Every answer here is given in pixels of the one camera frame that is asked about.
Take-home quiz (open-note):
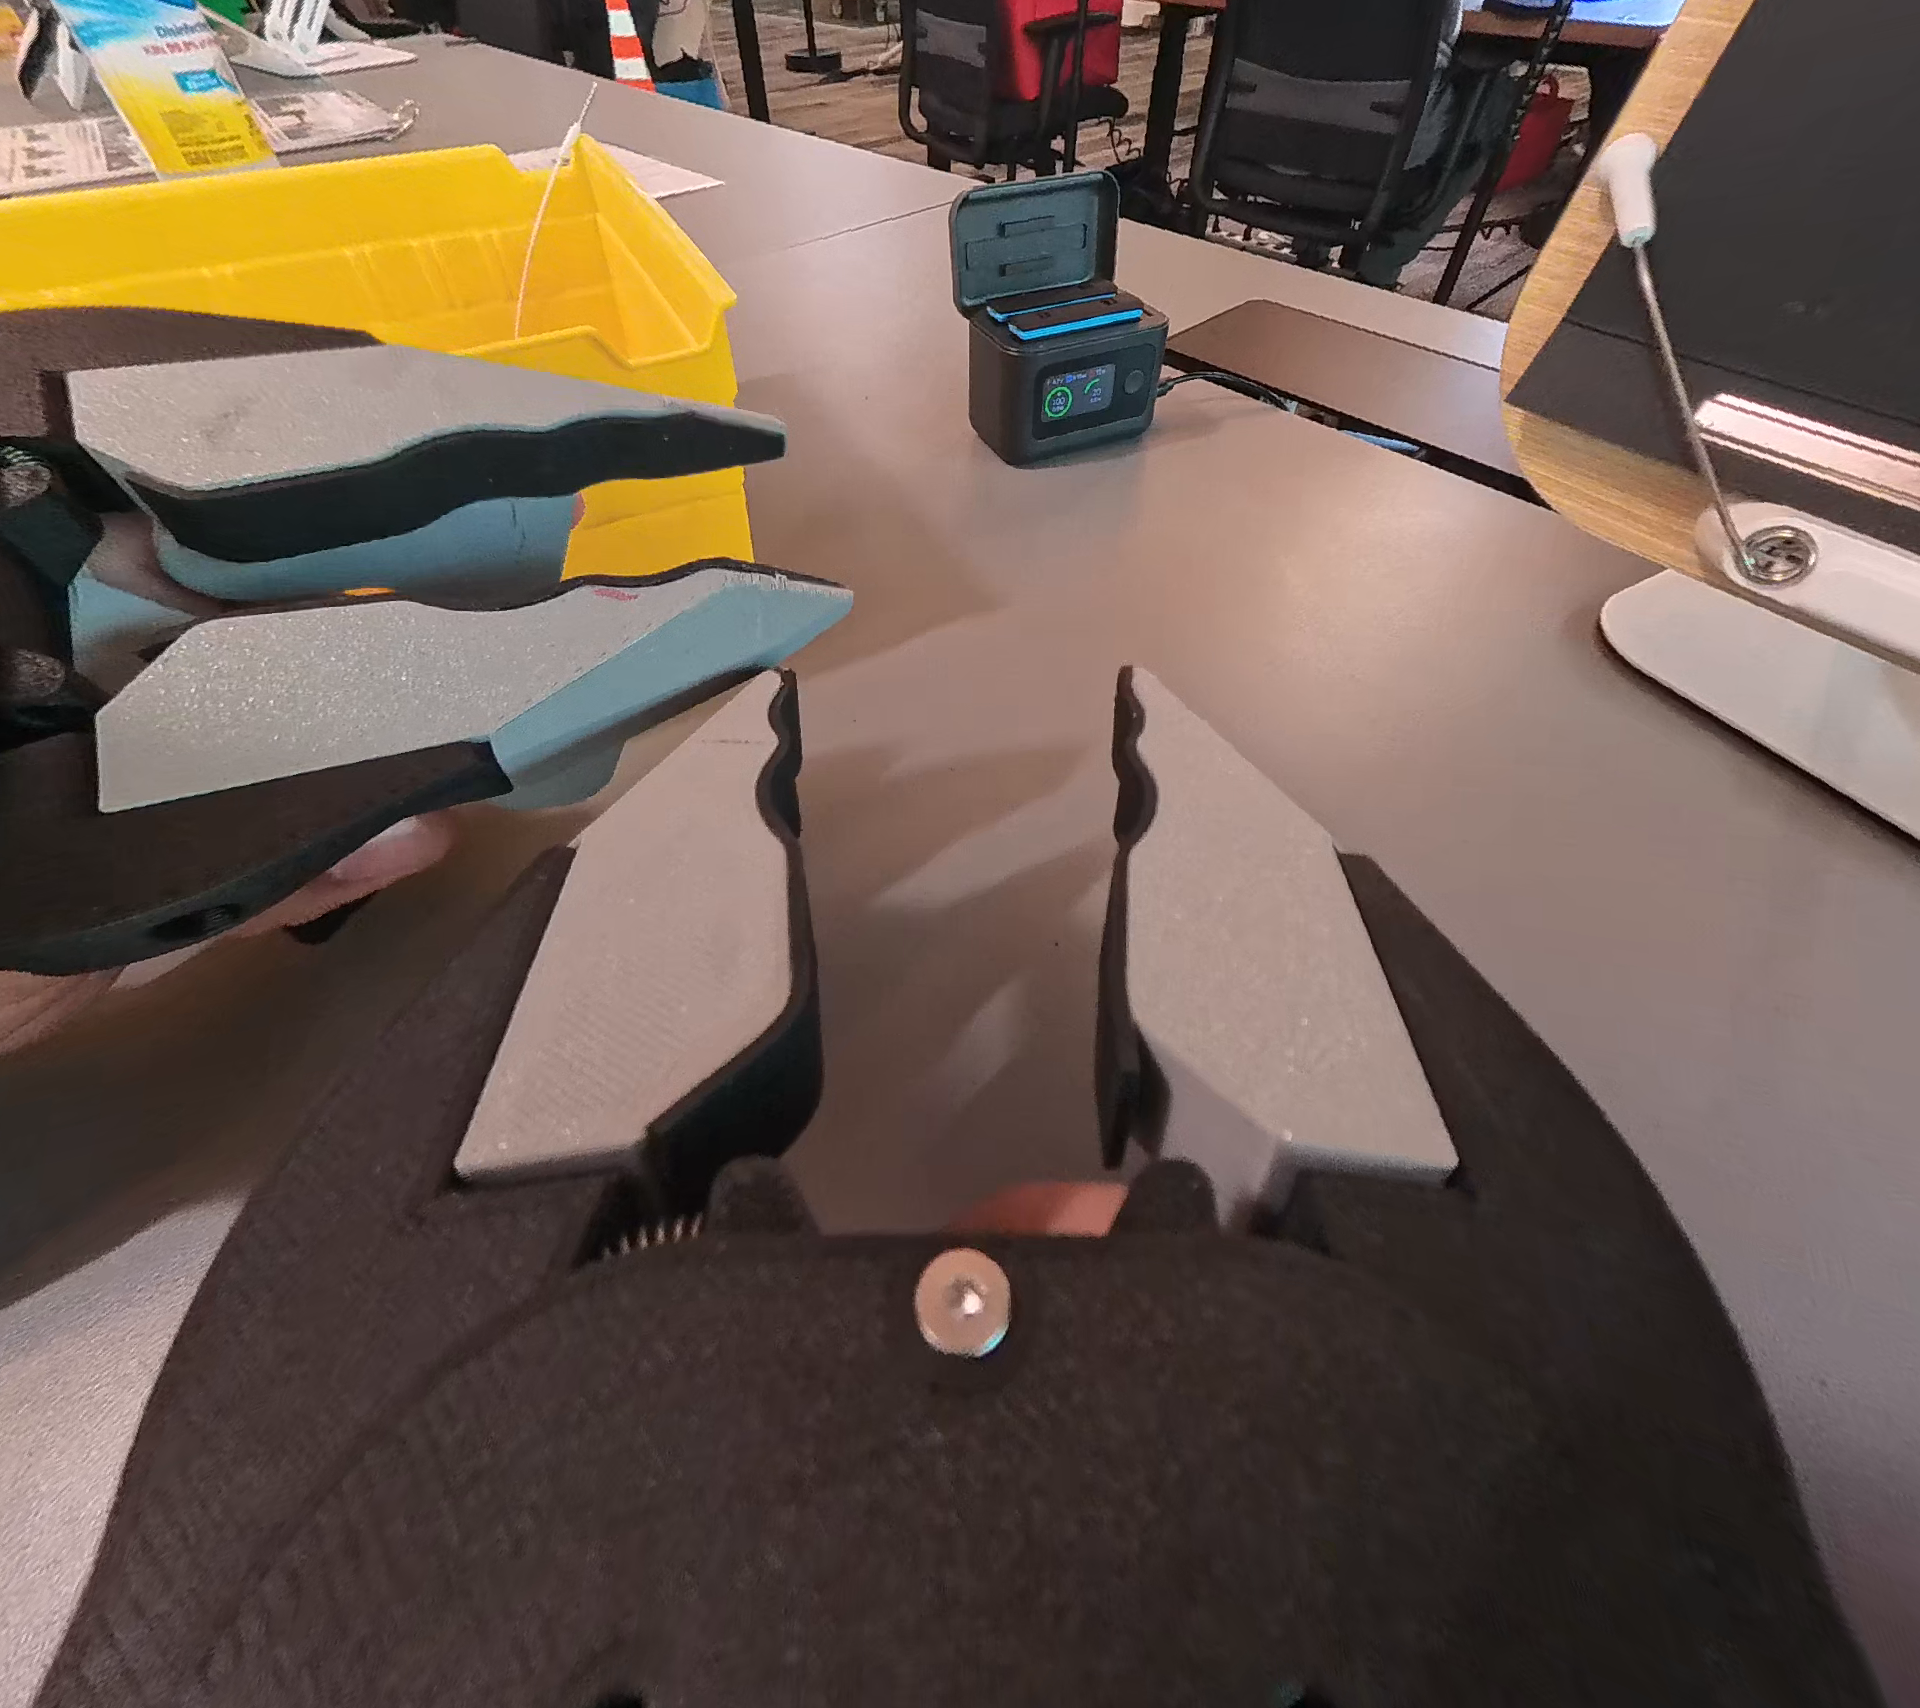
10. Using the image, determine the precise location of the black device case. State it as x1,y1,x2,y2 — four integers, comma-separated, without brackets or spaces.
948,170,1175,472

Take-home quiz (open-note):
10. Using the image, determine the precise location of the red storage bin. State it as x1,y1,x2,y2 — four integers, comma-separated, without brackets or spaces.
984,0,1135,105

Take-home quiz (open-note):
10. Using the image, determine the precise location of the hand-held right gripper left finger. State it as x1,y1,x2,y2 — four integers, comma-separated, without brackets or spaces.
456,668,822,1194

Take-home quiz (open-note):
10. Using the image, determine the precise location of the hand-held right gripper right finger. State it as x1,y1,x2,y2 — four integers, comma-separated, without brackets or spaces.
1096,668,1463,1215

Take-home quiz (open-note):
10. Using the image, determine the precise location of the person's left hand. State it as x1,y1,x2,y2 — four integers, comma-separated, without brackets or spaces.
0,817,451,1056

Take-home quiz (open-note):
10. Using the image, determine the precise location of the yellow plastic bin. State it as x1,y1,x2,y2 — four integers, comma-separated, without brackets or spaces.
0,128,752,585

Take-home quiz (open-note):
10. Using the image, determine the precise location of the printed paper sheet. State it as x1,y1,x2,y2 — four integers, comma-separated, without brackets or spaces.
0,87,415,201

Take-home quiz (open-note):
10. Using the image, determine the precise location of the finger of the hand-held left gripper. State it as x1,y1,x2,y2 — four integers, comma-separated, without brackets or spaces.
65,349,787,606
89,562,857,826

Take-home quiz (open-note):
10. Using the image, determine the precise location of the black computer monitor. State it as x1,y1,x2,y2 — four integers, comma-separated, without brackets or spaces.
1500,0,1920,585

